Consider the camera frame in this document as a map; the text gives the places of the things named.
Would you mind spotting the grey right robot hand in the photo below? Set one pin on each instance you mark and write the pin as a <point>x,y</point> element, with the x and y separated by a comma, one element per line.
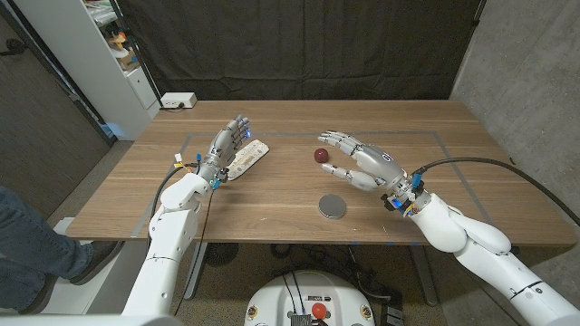
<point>380,165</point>

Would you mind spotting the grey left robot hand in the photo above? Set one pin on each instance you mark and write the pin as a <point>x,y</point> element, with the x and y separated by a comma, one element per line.
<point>224,147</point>

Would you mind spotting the grey metal jar lid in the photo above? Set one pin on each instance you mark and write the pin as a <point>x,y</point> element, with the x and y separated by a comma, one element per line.
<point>332,206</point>

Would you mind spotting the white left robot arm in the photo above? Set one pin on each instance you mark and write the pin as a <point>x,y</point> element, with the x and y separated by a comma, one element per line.
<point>170,231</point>

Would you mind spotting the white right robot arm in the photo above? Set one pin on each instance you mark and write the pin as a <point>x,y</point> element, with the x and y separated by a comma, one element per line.
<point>480,253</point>

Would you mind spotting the cream patterned flat case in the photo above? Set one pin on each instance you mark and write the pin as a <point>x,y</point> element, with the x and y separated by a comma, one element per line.
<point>250,154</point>

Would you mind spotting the small red apple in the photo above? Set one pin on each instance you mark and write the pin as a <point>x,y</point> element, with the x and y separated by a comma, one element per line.
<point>321,155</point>

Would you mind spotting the white power strip box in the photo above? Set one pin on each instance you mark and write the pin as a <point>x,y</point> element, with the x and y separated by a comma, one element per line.
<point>179,99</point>

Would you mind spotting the black round floor fan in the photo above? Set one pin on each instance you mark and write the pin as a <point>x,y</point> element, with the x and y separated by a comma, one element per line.
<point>220,253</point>

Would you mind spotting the grey metal table leg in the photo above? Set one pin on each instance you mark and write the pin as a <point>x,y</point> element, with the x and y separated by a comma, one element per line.
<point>198,271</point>
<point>425,276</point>

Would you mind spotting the black backdrop curtain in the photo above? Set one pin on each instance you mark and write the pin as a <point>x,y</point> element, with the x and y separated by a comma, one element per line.
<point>294,45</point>

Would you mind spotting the cardboard box on shelf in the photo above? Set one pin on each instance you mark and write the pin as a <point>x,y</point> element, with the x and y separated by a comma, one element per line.
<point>129,61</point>

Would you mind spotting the black backdrop stand pole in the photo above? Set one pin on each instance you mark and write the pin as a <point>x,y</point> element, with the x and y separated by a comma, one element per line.
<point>136,52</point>

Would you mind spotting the white robot torso base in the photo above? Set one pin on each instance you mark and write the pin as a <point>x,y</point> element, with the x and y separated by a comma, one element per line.
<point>344,294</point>

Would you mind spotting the orange toy on shelf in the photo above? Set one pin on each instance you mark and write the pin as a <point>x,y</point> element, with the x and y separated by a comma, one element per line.
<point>118,40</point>

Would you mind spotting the red emergency stop button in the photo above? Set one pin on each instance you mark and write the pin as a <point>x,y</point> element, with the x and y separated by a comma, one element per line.
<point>319,310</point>

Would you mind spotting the white shelf cabinet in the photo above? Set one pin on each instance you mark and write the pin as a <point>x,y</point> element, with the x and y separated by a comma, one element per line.
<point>81,59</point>

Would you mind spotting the dark shoe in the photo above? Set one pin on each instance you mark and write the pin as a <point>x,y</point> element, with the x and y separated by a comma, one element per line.
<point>41,296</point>
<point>97,260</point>

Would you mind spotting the white floor platform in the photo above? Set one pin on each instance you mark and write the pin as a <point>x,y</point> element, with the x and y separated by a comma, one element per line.
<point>90,296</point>

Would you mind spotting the person leg in blue jeans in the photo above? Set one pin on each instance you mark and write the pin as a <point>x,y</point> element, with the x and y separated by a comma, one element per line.
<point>31,249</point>

